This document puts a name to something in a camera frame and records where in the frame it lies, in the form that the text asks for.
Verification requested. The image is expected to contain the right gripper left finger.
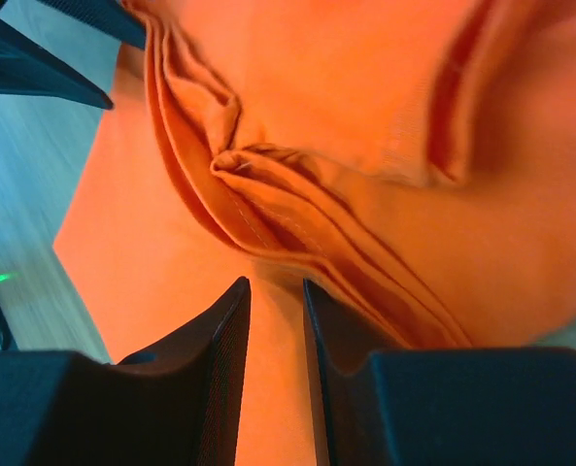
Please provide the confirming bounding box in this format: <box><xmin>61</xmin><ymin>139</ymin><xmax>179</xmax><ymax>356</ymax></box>
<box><xmin>0</xmin><ymin>278</ymin><xmax>251</xmax><ymax>465</ymax></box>

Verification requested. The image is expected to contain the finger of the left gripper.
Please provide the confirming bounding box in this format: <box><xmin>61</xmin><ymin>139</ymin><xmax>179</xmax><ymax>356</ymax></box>
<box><xmin>0</xmin><ymin>19</ymin><xmax>113</xmax><ymax>110</ymax></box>
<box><xmin>40</xmin><ymin>0</ymin><xmax>146</xmax><ymax>49</ymax></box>

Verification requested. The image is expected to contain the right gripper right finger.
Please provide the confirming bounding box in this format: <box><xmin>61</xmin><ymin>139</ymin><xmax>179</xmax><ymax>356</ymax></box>
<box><xmin>303</xmin><ymin>281</ymin><xmax>576</xmax><ymax>465</ymax></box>

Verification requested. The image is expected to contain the orange t shirt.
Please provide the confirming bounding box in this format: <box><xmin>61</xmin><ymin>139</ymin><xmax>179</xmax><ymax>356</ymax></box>
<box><xmin>53</xmin><ymin>1</ymin><xmax>576</xmax><ymax>465</ymax></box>

